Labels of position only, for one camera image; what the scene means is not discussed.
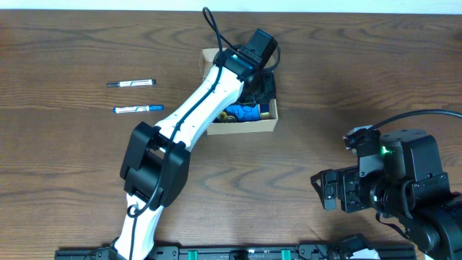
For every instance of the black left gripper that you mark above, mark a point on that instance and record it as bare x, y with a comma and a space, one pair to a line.
269, 92

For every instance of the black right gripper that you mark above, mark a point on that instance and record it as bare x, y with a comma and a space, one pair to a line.
349, 178

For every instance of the yellow highlighter black cap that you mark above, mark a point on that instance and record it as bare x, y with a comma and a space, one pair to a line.
264, 111

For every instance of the blue plastic holder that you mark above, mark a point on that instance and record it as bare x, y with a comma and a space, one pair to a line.
243, 113

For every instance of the brown cardboard box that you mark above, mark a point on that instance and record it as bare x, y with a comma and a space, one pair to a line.
217, 128

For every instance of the blue capped white marker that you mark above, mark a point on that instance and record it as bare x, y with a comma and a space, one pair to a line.
138, 109

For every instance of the black capped white marker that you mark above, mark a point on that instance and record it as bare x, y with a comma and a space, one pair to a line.
132, 83

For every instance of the black yellow correction tape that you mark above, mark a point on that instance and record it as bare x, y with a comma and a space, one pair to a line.
224, 117

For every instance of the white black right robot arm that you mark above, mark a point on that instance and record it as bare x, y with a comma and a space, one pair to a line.
398, 174

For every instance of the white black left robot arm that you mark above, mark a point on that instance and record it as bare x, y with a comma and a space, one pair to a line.
156, 164

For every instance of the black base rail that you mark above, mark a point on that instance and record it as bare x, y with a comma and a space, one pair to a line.
351, 247

